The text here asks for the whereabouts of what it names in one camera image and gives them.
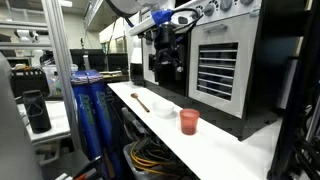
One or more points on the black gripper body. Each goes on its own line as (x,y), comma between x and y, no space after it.
(166,43)

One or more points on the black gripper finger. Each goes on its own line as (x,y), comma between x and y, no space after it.
(159,72)
(178,72)

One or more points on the red translucent plastic cup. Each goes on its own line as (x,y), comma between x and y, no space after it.
(189,121)

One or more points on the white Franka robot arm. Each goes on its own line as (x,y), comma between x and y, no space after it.
(123,6)

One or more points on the white bowl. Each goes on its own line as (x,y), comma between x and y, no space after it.
(163,108)

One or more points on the wooden spoon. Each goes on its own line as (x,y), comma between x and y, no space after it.
(140,102)

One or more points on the grey oven knob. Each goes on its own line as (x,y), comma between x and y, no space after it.
(226,4)
(209,9)
(246,1)
(198,13)

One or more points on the black computer monitor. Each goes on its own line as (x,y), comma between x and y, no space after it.
(116,61)
(90,60)

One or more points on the white slatted oven door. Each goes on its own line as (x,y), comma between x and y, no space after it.
(216,33)

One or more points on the blue hockey game box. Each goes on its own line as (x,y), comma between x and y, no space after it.
(103,110)
(85,116)

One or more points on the white toy kitchen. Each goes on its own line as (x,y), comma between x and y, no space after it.
(236,13)

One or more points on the white side table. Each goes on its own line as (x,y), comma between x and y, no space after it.
(56,116)

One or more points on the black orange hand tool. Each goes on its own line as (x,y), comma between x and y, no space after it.
(86,168)

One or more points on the black cylindrical speaker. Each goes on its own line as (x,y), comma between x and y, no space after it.
(36,111)

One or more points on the black metal rack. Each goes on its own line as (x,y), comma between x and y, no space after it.
(293,133)

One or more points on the black plastic crate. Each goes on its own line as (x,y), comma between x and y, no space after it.
(28,83)

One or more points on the grey aluminium frame post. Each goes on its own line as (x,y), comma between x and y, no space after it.
(61,66)

